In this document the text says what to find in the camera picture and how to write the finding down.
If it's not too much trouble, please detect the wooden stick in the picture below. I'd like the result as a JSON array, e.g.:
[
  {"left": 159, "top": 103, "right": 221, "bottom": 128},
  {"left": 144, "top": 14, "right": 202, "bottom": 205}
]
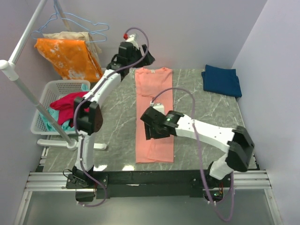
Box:
[{"left": 54, "top": 0, "right": 71, "bottom": 32}]

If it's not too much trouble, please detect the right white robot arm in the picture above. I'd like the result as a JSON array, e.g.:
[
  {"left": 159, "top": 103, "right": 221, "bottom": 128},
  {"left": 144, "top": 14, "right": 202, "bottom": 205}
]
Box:
[{"left": 141, "top": 104, "right": 255, "bottom": 187}]

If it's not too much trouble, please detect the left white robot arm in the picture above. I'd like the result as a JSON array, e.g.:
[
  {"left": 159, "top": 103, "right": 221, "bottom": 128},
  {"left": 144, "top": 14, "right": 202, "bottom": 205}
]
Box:
[{"left": 72, "top": 33, "right": 155, "bottom": 188}]

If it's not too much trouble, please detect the white clothes rack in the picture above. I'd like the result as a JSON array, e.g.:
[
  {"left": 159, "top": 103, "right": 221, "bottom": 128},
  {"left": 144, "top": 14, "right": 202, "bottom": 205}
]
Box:
[{"left": 0, "top": 0, "right": 107, "bottom": 152}]

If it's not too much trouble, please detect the teal t shirt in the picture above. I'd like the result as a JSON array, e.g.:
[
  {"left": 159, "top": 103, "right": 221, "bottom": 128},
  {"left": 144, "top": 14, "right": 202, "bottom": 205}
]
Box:
[{"left": 42, "top": 83, "right": 92, "bottom": 132}]

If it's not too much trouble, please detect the aluminium rail frame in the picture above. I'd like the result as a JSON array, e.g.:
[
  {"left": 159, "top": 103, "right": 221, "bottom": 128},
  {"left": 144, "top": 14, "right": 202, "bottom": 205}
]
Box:
[{"left": 14, "top": 170, "right": 283, "bottom": 225}]

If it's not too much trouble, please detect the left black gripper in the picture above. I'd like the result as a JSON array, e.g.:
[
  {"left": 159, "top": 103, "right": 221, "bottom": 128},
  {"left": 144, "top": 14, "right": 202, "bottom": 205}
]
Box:
[{"left": 128, "top": 45, "right": 155, "bottom": 69}]

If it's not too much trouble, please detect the blue wire hanger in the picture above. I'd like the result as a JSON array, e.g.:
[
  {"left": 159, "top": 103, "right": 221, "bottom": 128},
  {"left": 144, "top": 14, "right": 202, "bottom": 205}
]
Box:
[
  {"left": 37, "top": 13, "right": 109, "bottom": 32},
  {"left": 30, "top": 26, "right": 110, "bottom": 44}
]

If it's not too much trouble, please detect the folded blue t shirt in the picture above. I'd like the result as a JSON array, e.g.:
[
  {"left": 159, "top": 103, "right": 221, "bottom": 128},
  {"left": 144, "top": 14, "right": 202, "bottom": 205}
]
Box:
[{"left": 201, "top": 65, "right": 242, "bottom": 98}]

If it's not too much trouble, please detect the white laundry basket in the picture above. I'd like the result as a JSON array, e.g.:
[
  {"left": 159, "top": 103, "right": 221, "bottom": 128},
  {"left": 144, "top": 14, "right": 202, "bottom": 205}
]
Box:
[{"left": 30, "top": 80, "right": 90, "bottom": 135}]

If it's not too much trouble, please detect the orange white cloth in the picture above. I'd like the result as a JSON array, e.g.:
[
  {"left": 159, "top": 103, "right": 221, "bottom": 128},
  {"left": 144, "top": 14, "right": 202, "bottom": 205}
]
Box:
[{"left": 35, "top": 38, "right": 103, "bottom": 83}]

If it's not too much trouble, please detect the beige cloth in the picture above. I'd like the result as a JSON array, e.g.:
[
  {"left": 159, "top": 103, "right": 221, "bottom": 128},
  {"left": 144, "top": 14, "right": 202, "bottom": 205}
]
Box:
[{"left": 43, "top": 31, "right": 102, "bottom": 54}]

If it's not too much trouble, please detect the salmon pink t shirt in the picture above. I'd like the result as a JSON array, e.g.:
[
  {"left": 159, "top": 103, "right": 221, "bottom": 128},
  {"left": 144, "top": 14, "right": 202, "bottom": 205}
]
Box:
[{"left": 135, "top": 67, "right": 174, "bottom": 163}]

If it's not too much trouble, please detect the black base beam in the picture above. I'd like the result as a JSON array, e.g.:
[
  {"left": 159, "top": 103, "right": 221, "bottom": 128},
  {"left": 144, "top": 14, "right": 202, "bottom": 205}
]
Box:
[{"left": 65, "top": 170, "right": 235, "bottom": 203}]

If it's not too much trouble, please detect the magenta t shirt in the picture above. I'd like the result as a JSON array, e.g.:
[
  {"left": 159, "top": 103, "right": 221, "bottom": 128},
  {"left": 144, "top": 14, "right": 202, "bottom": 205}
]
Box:
[{"left": 50, "top": 91, "right": 88, "bottom": 125}]

